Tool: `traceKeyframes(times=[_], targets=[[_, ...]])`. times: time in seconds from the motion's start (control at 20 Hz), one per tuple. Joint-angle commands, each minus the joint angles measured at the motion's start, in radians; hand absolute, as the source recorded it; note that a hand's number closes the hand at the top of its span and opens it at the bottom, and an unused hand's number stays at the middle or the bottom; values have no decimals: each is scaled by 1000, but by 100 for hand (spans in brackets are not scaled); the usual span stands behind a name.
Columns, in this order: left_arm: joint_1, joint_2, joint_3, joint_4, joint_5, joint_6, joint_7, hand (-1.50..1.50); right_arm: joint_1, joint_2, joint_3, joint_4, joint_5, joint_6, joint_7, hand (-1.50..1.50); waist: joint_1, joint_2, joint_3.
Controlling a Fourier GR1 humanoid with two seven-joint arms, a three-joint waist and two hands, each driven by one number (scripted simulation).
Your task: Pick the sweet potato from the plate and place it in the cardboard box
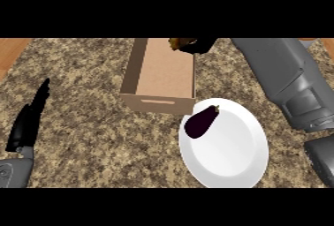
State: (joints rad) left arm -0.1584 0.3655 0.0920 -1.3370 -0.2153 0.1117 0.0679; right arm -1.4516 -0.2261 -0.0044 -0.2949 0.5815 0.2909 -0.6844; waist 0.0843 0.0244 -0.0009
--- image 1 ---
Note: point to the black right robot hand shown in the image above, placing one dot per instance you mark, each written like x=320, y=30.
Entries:
x=202, y=45

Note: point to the white round plate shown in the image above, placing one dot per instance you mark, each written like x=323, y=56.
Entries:
x=231, y=147

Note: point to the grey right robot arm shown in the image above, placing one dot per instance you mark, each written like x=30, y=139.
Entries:
x=283, y=79

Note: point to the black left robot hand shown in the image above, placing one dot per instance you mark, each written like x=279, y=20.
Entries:
x=28, y=126

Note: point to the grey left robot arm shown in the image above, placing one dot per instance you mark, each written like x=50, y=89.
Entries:
x=14, y=172

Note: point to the brown cardboard box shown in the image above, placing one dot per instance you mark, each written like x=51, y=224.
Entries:
x=168, y=73

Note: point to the dark purple eggplant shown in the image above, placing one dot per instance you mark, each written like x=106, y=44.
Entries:
x=199, y=123

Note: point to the brown sweet potato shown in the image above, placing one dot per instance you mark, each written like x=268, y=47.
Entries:
x=180, y=43

